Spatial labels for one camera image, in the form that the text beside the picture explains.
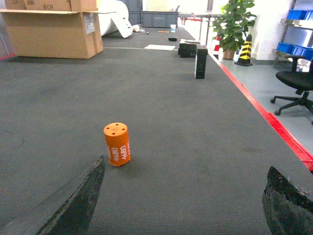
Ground small black object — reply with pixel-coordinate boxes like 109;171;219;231
168;37;178;42

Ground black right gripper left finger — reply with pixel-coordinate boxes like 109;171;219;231
0;157;105;235

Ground white paper cup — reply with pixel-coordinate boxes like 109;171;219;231
170;24;176;33

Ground white foam roll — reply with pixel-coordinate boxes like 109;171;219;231
98;0;133;38

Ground yellow black traffic cone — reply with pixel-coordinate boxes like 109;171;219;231
234;34;253;67

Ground stacked black boxes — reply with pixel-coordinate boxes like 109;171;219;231
178;39;201;58

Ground green potted plant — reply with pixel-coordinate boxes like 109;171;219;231
213;0;257;60

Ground steel shelf rack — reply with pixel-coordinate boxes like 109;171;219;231
272;0;313;71

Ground white paper sheet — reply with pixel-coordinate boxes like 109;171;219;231
145;44;175;51

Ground upright black box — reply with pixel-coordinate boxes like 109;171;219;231
194;45;208;79

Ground grey plastic crate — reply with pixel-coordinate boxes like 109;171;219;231
129;11;179;28

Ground orange cylindrical cap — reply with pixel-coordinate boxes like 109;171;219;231
103;122;131;167

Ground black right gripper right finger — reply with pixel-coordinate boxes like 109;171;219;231
262;166;313;235

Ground black office chair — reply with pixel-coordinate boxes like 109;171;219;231
270;55;313;116

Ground large cardboard box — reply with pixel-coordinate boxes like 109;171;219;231
0;0;103;59

